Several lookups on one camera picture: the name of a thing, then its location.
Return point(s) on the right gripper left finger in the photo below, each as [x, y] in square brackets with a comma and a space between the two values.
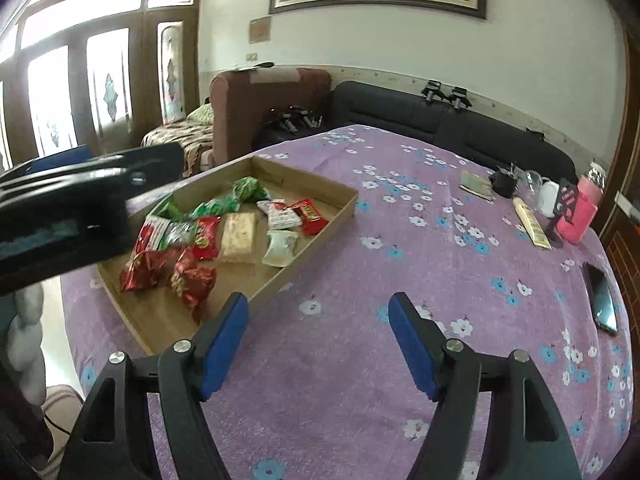
[189, 378]

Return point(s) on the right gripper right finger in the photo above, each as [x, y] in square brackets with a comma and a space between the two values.
[448, 372]

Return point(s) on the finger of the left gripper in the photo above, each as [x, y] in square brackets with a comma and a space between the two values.
[143, 169]
[69, 157]

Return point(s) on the clear green candy packet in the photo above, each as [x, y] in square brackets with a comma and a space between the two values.
[168, 209]

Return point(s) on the small green pea packet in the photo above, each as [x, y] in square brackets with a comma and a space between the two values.
[216, 207]

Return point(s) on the dark red chocolate snack packet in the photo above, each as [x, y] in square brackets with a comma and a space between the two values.
[192, 283]

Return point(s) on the red cartoon snack packet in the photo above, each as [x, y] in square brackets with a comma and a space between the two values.
[205, 241]

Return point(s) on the beige long wafer packet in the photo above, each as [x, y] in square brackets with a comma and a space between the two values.
[237, 241]

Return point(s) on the white red printed packet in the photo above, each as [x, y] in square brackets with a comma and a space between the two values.
[279, 215]

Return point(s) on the pale green white packet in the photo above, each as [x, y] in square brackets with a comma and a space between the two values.
[281, 248]

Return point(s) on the small red snack packet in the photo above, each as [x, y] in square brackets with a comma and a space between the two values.
[312, 221]

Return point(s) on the white red All's Well packet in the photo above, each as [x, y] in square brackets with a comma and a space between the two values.
[157, 234]

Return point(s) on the green snack packet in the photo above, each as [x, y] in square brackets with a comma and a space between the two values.
[249, 190]

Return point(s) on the crinkled red snack packet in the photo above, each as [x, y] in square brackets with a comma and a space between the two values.
[149, 269]

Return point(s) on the left gloved hand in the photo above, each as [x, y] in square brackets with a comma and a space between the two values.
[23, 346]

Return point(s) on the patterned blanket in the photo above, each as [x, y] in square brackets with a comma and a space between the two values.
[195, 135]

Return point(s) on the wooden glass door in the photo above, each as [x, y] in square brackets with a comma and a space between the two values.
[95, 73]

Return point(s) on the cardboard box tray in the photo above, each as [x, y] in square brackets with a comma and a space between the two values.
[157, 317]

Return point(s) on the brown armchair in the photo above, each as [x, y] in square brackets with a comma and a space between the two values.
[242, 100]

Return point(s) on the purple floral tablecloth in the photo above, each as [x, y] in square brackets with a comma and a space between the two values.
[338, 308]

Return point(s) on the black gear on sofa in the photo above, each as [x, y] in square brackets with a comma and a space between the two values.
[293, 119]

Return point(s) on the long cream biscuit pack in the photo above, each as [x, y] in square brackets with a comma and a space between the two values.
[531, 224]

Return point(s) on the black smartphone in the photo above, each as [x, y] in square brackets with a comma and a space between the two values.
[600, 298]

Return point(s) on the pink knitted bottle sleeve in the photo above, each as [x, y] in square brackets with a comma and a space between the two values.
[576, 220]

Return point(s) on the green booklet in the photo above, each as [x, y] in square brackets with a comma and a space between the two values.
[476, 185]

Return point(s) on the black mug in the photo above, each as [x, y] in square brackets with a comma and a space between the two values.
[504, 181]

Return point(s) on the black phone stand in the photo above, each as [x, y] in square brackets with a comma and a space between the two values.
[564, 208]

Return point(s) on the clear plastic cup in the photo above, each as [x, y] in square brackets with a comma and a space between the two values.
[528, 187]

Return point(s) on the white round container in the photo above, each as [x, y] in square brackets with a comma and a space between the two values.
[547, 195]

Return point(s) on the black sofa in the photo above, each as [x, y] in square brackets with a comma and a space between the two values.
[476, 137]

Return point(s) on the black clamp device right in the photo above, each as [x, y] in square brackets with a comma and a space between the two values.
[458, 98]

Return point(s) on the black clamp device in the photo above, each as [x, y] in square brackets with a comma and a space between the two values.
[458, 98]
[432, 92]

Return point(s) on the black clamp device left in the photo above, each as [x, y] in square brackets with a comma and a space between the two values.
[432, 92]

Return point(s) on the small wall plaque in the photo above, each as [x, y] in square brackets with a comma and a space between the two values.
[259, 30]

